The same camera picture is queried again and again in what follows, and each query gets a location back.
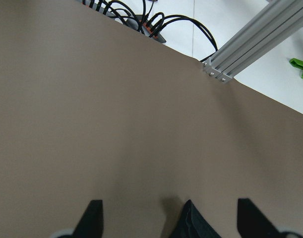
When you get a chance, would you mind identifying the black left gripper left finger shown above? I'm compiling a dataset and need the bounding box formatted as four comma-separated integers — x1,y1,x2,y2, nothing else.
72,200,103,238

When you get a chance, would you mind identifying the green plastic clamp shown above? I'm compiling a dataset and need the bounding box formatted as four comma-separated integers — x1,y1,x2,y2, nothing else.
289,58,303,79

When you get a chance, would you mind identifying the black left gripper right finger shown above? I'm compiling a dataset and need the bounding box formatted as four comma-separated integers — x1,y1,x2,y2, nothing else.
237,198,282,238

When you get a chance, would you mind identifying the aluminium frame post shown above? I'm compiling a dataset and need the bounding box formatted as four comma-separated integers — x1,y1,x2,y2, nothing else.
203,0,303,83

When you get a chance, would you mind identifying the black printed t-shirt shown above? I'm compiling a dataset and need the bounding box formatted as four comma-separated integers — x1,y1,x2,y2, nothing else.
169,199,221,238

